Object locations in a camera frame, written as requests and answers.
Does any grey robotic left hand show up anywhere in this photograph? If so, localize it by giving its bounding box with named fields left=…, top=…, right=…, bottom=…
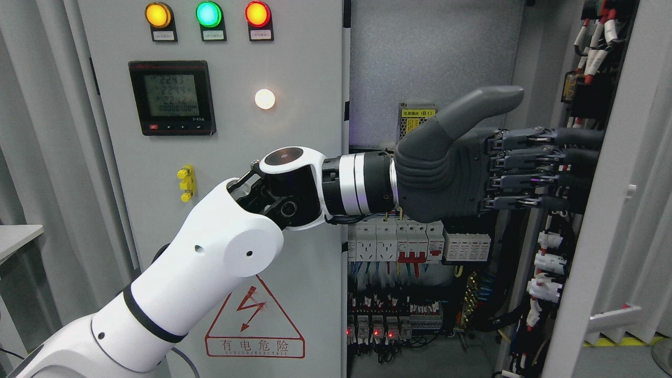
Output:
left=394, top=86, right=605, bottom=223

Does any grey cabinet door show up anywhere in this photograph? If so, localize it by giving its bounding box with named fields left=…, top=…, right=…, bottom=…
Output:
left=493, top=0, right=672, bottom=378
left=78, top=1, right=345, bottom=377

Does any silver door lever handle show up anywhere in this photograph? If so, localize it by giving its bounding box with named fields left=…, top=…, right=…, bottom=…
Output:
left=586, top=303, right=643, bottom=333

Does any red indicator lamp left door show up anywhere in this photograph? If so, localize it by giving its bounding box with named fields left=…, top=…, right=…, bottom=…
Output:
left=245, top=1, right=274, bottom=41

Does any green indicator lamp left door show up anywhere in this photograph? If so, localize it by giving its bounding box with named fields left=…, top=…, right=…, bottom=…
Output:
left=195, top=1, right=227, bottom=41

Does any yellow indicator lamp left door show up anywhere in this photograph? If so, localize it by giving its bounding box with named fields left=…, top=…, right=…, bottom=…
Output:
left=144, top=2, right=177, bottom=41

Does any perforated metal power supply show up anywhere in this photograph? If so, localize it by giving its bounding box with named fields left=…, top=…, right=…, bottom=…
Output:
left=397, top=102, right=438, bottom=140

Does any black surge protector module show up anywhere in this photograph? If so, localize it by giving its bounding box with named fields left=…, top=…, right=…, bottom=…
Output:
left=442, top=218, right=494, bottom=266

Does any white socket breaker row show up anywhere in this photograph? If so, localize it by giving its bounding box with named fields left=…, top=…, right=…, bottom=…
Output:
left=346, top=217, right=445, bottom=264

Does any brass terminal bar right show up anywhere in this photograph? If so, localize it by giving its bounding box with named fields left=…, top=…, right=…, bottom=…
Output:
left=460, top=270, right=480, bottom=332

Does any relay row with red lights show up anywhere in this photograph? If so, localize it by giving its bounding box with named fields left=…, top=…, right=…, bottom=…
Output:
left=345, top=311, right=444, bottom=346

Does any white lit indicator lamp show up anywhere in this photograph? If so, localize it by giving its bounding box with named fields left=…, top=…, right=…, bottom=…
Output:
left=254, top=88, right=276, bottom=110

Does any red electric danger warning sticker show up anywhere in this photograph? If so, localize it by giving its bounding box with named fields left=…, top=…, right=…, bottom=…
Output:
left=205, top=275, right=306, bottom=359

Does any black digital power meter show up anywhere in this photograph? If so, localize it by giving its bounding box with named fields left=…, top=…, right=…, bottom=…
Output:
left=128, top=60, right=216, bottom=136

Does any grey curtain left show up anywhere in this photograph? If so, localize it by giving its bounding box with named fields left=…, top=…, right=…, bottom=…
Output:
left=1, top=1, right=139, bottom=350

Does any white table edge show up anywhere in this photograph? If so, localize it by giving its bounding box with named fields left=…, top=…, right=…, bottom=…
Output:
left=1, top=225, right=44, bottom=264

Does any black right cable loom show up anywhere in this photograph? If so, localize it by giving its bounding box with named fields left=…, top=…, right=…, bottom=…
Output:
left=472, top=210, right=531, bottom=332

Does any yellow terminal post pair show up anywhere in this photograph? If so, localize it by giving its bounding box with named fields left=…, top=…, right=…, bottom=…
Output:
left=176, top=164, right=196, bottom=203

